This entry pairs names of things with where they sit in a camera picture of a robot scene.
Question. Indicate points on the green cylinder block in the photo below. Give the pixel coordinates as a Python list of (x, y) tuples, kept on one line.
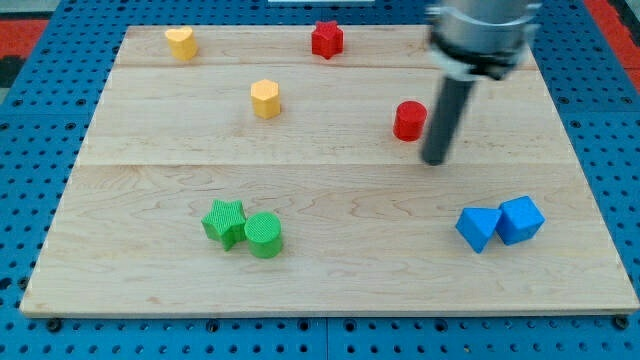
[(263, 232)]

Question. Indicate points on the wooden board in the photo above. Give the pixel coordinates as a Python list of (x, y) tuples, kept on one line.
[(367, 228)]

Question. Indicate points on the blue cube block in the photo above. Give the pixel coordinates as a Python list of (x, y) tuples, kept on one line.
[(520, 220)]

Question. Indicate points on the yellow hexagon block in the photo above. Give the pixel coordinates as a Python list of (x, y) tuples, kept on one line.
[(265, 96)]

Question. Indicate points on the yellow heart block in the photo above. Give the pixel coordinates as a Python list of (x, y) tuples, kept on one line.
[(182, 43)]

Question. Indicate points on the red cylinder block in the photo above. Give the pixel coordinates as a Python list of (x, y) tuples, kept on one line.
[(410, 118)]

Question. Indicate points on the blue triangular prism block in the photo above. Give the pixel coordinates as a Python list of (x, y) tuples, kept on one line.
[(477, 226)]

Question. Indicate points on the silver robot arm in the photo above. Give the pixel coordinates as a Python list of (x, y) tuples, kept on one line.
[(470, 39)]

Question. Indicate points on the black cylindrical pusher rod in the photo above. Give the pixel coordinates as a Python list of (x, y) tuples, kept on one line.
[(451, 102)]

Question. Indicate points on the red star block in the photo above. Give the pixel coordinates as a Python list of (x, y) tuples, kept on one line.
[(327, 39)]

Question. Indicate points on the green star block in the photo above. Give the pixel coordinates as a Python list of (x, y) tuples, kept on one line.
[(225, 223)]

